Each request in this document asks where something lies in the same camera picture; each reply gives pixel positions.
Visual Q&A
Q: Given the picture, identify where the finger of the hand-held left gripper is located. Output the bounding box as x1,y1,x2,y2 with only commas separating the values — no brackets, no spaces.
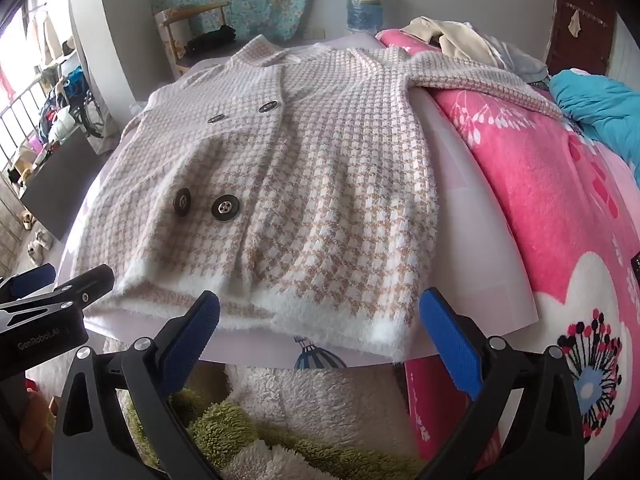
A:
0,265,117,331
0,263,57,303

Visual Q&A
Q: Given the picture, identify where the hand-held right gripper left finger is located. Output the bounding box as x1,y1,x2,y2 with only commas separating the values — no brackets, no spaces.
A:
50,290,221,480

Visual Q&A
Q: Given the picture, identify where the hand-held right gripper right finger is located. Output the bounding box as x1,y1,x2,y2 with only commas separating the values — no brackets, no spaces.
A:
415,287,586,480

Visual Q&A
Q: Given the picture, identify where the beige white houndstooth coat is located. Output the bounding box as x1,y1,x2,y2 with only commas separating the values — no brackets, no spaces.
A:
82,35,568,363

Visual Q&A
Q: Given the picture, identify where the dark grey board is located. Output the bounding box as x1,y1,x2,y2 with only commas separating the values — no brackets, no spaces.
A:
20,130,108,241

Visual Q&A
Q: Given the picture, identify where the pale pink balloon print sheet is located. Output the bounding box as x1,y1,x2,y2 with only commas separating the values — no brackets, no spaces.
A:
55,32,541,371

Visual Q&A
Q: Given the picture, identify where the white green fluffy blanket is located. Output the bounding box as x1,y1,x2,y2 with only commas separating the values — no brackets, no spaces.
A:
25,340,426,480

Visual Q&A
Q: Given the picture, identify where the pink floral blanket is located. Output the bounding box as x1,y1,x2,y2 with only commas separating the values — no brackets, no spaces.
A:
375,27,640,480

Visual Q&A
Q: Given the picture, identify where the wooden chair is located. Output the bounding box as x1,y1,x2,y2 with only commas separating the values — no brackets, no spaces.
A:
154,2,236,76

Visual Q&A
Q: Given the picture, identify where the teal blue quilt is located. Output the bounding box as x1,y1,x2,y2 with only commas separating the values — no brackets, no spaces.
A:
549,70,640,186

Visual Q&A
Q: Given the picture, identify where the black cloth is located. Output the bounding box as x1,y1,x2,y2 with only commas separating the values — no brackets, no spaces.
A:
185,25,236,58

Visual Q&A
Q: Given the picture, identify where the light blue garment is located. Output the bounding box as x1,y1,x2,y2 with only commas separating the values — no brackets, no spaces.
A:
462,22,551,83

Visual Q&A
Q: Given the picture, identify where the blue water bottle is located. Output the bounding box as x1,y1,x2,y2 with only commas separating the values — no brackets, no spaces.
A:
345,0,386,36

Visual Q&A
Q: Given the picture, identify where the brown wooden door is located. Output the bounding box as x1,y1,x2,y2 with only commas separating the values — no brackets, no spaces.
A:
545,0,621,78

